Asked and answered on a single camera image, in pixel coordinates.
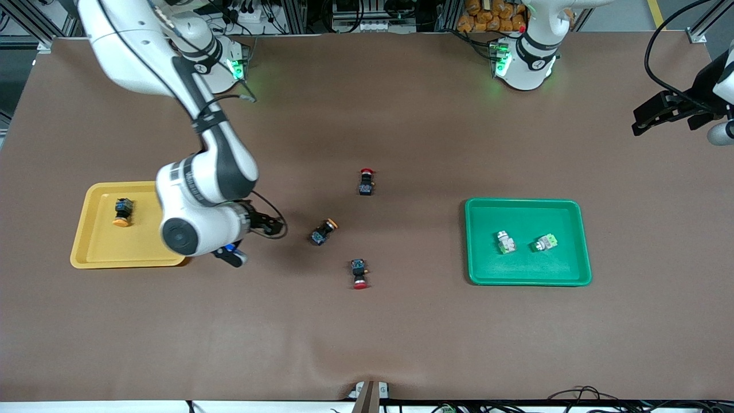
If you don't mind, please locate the yellow plastic tray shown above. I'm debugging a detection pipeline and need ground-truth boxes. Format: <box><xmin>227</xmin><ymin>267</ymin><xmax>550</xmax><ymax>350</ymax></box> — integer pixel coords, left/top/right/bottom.
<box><xmin>70</xmin><ymin>181</ymin><xmax>193</xmax><ymax>269</ymax></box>

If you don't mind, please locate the silver aluminium frame profile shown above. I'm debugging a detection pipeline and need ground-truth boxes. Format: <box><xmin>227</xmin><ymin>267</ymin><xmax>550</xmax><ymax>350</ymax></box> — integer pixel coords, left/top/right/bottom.
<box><xmin>0</xmin><ymin>0</ymin><xmax>81</xmax><ymax>53</ymax></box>
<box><xmin>685</xmin><ymin>0</ymin><xmax>734</xmax><ymax>44</ymax></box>

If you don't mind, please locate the green plastic tray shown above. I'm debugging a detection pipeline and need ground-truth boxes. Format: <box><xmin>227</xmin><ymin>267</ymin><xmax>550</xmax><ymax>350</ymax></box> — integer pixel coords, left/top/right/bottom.
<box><xmin>464</xmin><ymin>198</ymin><xmax>592</xmax><ymax>287</ymax></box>

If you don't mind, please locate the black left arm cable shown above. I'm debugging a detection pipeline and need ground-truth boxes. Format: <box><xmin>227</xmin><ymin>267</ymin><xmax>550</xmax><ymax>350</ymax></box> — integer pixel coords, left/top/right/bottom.
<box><xmin>645</xmin><ymin>0</ymin><xmax>709</xmax><ymax>110</ymax></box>

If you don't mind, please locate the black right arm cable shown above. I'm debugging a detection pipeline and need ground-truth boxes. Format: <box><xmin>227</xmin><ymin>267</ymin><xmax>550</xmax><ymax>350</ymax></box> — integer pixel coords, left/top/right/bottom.
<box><xmin>146</xmin><ymin>0</ymin><xmax>287</xmax><ymax>239</ymax></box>

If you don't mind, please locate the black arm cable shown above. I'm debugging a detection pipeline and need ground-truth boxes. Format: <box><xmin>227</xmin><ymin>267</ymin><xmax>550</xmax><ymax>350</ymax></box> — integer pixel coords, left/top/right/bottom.
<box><xmin>645</xmin><ymin>0</ymin><xmax>709</xmax><ymax>110</ymax></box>
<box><xmin>146</xmin><ymin>0</ymin><xmax>287</xmax><ymax>239</ymax></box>

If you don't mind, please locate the white power strip with plugs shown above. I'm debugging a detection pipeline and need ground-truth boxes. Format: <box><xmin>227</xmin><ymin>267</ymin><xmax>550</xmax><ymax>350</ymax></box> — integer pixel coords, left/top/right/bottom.
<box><xmin>221</xmin><ymin>0</ymin><xmax>261</xmax><ymax>24</ymax></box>

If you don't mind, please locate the orange snack bag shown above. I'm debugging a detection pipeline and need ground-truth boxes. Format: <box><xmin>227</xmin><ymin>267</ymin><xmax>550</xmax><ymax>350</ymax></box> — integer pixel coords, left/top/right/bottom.
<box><xmin>457</xmin><ymin>0</ymin><xmax>527</xmax><ymax>33</ymax></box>

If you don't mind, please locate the black cable tangle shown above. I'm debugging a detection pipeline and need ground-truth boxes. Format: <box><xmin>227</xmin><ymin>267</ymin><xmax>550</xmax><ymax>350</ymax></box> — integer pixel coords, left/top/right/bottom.
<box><xmin>545</xmin><ymin>386</ymin><xmax>734</xmax><ymax>413</ymax></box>

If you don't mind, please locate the yellow push button switch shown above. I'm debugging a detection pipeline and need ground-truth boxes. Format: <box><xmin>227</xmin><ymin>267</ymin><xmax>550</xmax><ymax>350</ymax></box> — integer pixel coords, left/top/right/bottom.
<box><xmin>311</xmin><ymin>218</ymin><xmax>339</xmax><ymax>246</ymax></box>
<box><xmin>112</xmin><ymin>197</ymin><xmax>135</xmax><ymax>228</ymax></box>

